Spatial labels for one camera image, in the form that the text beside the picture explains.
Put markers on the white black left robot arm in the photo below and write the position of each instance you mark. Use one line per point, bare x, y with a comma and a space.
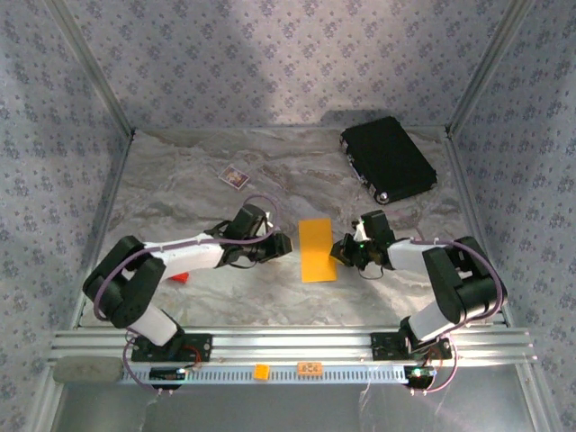
189, 254

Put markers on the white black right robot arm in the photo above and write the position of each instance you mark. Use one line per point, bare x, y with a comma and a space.
405, 254

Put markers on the small printed card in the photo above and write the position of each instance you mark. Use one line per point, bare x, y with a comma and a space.
234, 177

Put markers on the black hard case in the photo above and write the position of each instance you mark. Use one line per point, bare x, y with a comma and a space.
391, 157

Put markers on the small red block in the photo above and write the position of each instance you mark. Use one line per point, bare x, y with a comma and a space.
182, 279

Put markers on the small circuit board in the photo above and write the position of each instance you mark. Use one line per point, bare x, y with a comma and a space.
164, 373
418, 372

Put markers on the orange number label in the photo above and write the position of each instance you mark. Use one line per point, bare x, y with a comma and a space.
309, 368

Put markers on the aluminium side rail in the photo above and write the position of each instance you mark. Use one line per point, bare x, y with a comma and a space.
463, 180
116, 180

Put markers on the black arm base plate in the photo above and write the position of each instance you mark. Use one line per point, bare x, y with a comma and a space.
382, 346
202, 348

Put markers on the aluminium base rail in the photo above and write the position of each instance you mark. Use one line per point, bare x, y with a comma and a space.
292, 344

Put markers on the small orange block on rail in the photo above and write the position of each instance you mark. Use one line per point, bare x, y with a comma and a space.
261, 373

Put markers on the aluminium frame post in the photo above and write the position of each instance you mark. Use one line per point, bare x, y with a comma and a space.
487, 67
95, 67

